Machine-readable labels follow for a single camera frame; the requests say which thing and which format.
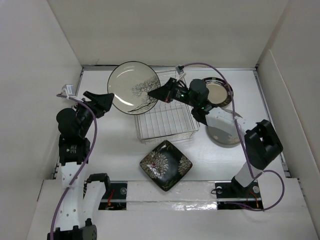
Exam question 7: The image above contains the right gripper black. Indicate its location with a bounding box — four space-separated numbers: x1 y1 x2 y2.
148 76 198 108

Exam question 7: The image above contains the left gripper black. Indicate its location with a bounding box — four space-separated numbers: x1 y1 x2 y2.
73 91 113 137

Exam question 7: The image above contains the cream plate with tree drawing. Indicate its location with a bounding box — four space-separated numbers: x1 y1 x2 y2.
106 61 161 115

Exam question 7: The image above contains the black rimmed checkered plate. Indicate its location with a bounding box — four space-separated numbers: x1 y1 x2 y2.
202 77 234 108

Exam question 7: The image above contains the grey plate with deer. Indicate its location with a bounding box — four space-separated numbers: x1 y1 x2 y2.
206 110 241 145

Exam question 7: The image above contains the black square floral plate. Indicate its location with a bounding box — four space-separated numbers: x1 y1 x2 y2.
139 140 193 192

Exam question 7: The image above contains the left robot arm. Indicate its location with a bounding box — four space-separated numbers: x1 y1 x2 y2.
47 91 115 240

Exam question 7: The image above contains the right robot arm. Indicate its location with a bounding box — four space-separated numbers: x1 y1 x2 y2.
148 78 283 197

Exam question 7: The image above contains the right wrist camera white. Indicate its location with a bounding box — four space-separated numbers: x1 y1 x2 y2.
175 65 186 79

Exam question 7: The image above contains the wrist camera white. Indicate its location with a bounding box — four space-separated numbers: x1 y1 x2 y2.
61 84 76 97
175 65 186 79

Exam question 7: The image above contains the wire dish rack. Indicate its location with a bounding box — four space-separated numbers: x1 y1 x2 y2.
133 68 201 145

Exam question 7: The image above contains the metal table edge rail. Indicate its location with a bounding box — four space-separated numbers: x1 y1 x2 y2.
46 70 83 180

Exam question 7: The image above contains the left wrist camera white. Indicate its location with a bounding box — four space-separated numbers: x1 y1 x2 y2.
61 84 76 97

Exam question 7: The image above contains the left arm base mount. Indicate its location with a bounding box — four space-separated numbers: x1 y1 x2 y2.
83 173 128 211

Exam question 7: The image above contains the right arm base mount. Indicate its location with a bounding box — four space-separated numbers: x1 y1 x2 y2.
210 181 264 210

